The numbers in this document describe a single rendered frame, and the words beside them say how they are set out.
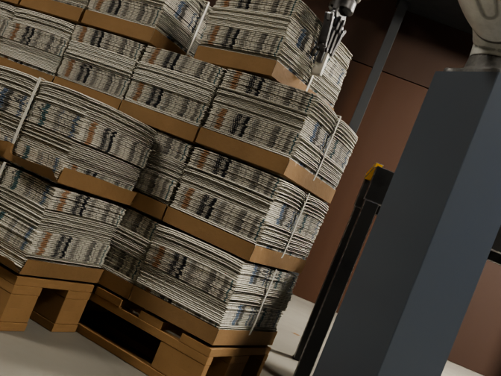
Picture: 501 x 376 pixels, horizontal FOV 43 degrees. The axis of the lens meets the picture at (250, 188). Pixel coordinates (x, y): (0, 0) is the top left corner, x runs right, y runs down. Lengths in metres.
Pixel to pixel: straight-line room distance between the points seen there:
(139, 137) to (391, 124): 3.90
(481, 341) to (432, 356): 3.96
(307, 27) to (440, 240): 0.71
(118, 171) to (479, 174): 0.91
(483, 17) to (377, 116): 3.98
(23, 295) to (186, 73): 0.73
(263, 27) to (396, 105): 3.77
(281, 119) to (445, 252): 0.52
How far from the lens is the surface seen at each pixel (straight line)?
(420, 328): 1.56
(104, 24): 2.08
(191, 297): 1.68
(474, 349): 5.57
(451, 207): 1.53
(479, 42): 1.69
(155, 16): 1.98
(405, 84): 5.55
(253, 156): 1.65
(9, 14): 2.39
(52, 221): 1.63
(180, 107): 1.81
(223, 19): 1.90
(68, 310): 1.81
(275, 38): 1.77
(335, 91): 2.03
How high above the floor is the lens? 0.49
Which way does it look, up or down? 2 degrees up
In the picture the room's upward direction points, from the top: 22 degrees clockwise
